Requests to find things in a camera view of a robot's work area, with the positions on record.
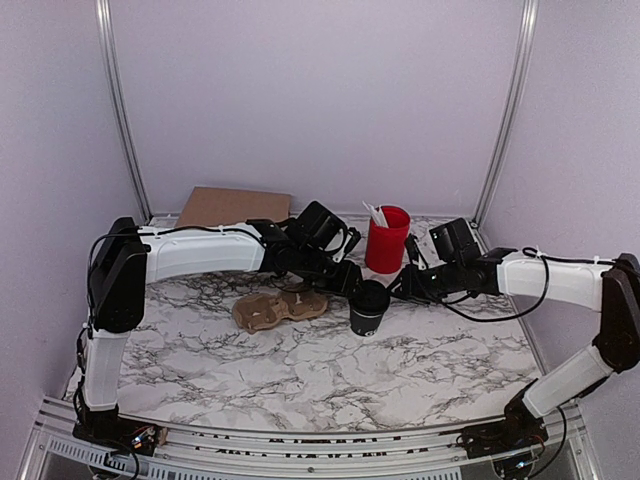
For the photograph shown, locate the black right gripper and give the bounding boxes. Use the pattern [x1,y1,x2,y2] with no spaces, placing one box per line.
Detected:
[385,262,462,308]

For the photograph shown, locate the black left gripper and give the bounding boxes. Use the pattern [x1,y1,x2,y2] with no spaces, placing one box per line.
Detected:
[295,245,366,299]

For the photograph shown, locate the black plastic cup lid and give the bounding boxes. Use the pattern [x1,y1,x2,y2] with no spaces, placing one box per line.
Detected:
[349,279,391,316]

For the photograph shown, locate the single black paper cup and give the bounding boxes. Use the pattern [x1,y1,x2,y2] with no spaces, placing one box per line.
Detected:
[349,305,387,337]

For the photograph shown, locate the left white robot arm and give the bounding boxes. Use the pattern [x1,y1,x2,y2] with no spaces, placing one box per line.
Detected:
[73,201,362,451]

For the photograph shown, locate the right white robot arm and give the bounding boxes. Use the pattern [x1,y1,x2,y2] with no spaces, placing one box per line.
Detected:
[389,219,639,449]

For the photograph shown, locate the white wrapped stirrer packets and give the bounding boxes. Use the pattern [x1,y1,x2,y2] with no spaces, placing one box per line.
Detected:
[362,201,389,228]

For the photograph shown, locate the red cylindrical holder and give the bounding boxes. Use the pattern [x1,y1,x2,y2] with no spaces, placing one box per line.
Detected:
[365,206,411,274]

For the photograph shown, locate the brown cardboard cup carrier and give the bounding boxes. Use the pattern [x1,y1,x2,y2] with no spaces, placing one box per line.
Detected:
[232,290,328,334]

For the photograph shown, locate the brown paper bag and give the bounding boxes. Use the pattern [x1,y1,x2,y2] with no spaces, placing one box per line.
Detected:
[175,187,291,227]

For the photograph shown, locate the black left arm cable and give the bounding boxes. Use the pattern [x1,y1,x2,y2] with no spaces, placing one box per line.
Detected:
[82,225,261,321]

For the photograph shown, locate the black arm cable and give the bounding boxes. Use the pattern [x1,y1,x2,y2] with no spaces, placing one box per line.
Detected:
[434,247,631,322]
[82,225,261,321]

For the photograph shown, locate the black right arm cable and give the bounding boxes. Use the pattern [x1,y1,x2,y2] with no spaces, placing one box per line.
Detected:
[434,247,631,322]

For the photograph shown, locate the aluminium front rail base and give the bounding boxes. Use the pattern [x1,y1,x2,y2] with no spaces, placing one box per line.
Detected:
[17,397,603,479]

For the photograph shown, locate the aluminium frame post right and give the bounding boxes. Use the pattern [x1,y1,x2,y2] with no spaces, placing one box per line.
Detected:
[473,0,539,228]

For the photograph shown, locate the aluminium frame post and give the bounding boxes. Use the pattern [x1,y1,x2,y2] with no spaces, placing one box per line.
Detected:
[95,0,153,222]
[473,0,539,228]

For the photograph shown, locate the aluminium frame post left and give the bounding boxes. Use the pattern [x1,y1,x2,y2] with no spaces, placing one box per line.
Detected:
[95,0,153,222]

